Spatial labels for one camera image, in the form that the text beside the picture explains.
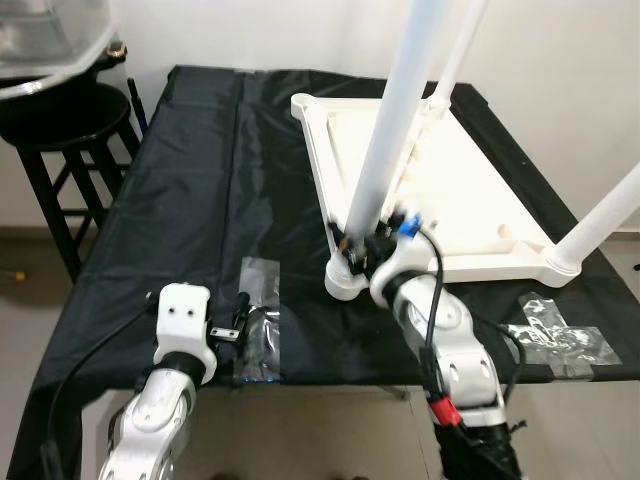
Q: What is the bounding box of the clear tape patch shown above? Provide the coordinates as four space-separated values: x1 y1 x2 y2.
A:
505 292 623 379
238 257 283 383

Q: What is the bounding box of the white plastic table top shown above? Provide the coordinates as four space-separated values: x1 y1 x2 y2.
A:
290 90 586 301

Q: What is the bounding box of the dark blue thin rod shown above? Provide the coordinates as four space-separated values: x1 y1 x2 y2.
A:
127 75 151 133

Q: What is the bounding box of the black wooden stool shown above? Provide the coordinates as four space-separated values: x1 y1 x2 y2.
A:
0 85 146 284

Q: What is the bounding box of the black round basin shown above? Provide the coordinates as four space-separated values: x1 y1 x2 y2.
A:
0 40 129 106

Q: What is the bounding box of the clear plastic storage box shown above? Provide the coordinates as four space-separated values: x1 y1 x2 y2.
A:
0 0 116 86

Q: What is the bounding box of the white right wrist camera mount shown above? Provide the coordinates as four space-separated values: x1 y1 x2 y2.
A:
370 210 426 306

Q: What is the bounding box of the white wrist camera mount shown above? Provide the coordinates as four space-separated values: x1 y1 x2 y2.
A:
155 283 216 386
370 210 426 306

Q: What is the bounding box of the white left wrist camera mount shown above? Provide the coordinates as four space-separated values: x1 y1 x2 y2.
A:
155 283 216 386

